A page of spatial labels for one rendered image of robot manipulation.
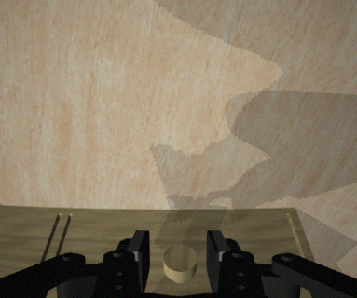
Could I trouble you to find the light wooden chest of drawers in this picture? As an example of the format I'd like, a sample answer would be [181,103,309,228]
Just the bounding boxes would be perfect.
[0,205,315,263]

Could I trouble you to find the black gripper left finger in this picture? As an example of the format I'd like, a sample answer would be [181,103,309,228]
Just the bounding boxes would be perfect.
[0,230,150,298]

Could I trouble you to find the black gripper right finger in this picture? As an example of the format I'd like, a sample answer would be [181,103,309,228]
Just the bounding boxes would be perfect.
[206,230,357,298]

